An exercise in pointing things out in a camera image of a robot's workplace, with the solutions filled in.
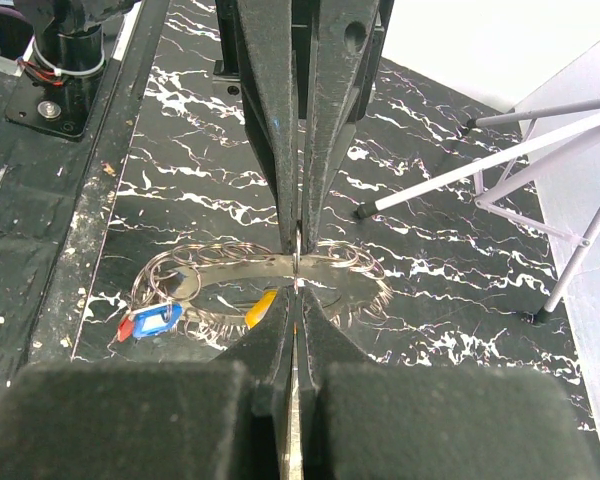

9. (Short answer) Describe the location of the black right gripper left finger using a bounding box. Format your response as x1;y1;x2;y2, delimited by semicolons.
216;287;296;479

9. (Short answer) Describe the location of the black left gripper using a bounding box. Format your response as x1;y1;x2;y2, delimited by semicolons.
214;1;394;252

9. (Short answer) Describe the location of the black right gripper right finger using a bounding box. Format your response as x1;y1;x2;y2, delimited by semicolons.
296;288;371;479

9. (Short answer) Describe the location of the yellow key tag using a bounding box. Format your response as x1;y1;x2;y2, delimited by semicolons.
245;290;277;329

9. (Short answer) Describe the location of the blue tagged key on disc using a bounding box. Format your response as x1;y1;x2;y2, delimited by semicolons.
130;302;183;339

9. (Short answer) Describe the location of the red key tag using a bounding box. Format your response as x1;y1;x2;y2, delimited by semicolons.
116;316;134;343

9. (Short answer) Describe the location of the white perforated music stand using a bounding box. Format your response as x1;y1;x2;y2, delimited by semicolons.
354;97;600;324

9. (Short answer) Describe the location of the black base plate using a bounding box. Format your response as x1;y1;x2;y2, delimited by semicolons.
0;1;168;397

